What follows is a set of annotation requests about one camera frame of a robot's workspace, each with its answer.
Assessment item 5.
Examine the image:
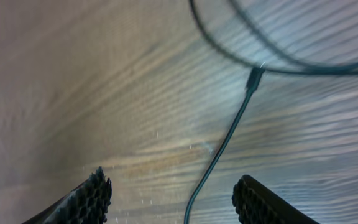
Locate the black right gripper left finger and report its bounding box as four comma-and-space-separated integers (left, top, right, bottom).
24, 167, 112, 224

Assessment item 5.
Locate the black USB charging cable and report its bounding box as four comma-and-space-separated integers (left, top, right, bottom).
183, 0, 358, 224

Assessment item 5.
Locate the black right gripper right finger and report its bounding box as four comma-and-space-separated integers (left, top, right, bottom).
232, 175, 318, 224

